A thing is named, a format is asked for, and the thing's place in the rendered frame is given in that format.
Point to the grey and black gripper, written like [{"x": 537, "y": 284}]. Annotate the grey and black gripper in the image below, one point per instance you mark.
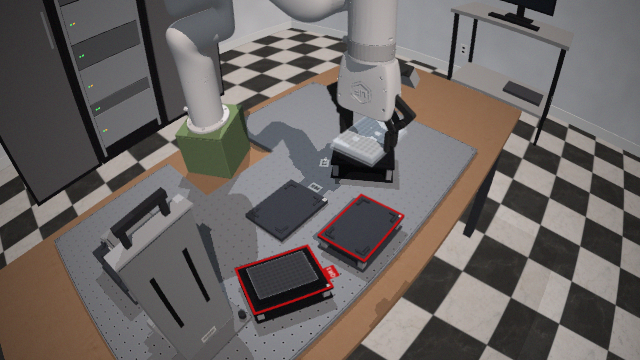
[{"x": 361, "y": 89}]

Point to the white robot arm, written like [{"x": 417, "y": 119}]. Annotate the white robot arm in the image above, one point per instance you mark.
[{"x": 372, "y": 26}]

